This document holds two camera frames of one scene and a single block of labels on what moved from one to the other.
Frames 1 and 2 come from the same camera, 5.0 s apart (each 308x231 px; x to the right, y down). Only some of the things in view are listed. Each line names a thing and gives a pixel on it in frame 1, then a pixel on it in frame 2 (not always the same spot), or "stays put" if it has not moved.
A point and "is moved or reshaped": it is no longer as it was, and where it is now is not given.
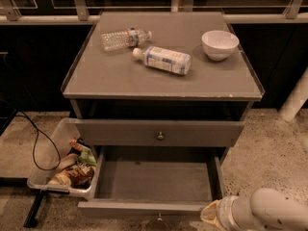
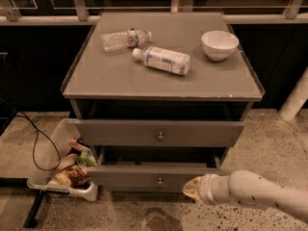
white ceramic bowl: (219, 44) stays put
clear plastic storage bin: (62, 165) stays put
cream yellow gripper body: (225, 210) → (205, 188)
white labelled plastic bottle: (167, 60) stays put
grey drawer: (155, 181) is moved or reshaped
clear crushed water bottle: (131, 38) stays put
